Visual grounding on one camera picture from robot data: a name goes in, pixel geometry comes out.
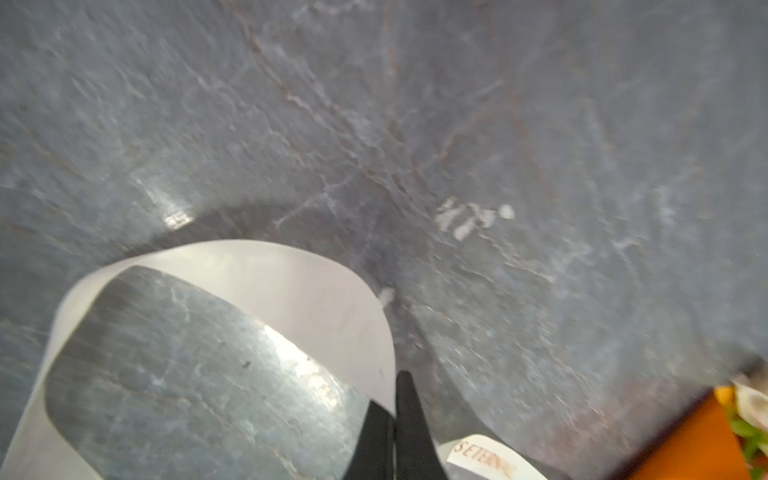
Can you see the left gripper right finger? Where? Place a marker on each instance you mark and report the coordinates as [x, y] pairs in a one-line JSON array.
[[415, 453]]

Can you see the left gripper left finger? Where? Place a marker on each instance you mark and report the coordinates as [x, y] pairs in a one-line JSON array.
[[373, 457]]

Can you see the white ribbon strip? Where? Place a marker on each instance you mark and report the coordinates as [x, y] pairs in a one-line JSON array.
[[322, 308]]

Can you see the orange wrapping paper sheet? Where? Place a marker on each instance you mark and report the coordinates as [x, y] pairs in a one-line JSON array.
[[703, 446]]

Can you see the dark pink rose fake flower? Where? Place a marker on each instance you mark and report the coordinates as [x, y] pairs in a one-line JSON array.
[[753, 444]]

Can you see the cream rose fake flower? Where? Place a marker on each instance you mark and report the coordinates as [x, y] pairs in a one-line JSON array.
[[751, 399]]

